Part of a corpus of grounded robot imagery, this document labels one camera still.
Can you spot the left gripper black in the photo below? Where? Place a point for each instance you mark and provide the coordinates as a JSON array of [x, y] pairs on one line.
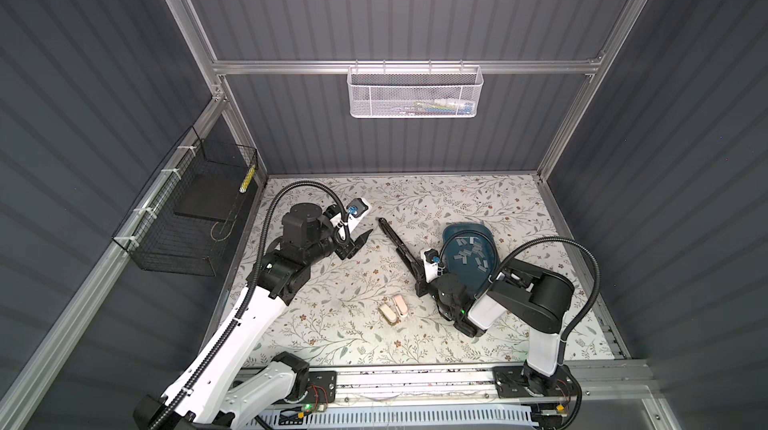
[[347, 249]]

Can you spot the black stapler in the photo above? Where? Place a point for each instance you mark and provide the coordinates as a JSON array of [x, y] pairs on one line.
[[415, 267]]

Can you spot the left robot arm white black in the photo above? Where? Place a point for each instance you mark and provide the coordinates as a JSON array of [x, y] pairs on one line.
[[278, 280]]

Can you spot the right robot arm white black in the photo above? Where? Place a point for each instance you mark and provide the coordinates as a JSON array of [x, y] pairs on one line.
[[537, 296]]

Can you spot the staple strips in tray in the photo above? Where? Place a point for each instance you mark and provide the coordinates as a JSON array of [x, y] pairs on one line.
[[472, 253]]

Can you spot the teal plastic tray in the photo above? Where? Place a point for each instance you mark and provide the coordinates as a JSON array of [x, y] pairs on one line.
[[465, 229]]

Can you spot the floral patterned table mat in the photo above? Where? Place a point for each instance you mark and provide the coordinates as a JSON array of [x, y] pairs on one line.
[[334, 319]]

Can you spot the yellow marker pen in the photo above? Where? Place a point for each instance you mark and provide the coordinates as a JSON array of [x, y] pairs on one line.
[[243, 188]]

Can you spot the black foam pad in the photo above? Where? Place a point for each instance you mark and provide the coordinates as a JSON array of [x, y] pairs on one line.
[[210, 198]]

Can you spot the pens in white basket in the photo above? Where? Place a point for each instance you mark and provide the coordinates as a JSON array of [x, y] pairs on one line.
[[450, 107]]

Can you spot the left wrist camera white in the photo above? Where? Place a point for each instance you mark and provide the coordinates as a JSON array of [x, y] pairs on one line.
[[357, 209]]

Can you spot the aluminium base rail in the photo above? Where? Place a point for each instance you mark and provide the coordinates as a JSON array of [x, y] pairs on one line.
[[408, 385]]

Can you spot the white wire mesh basket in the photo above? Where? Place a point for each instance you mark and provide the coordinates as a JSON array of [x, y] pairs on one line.
[[380, 91]]

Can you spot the black wire basket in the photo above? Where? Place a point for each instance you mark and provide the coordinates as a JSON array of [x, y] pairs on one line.
[[157, 240]]

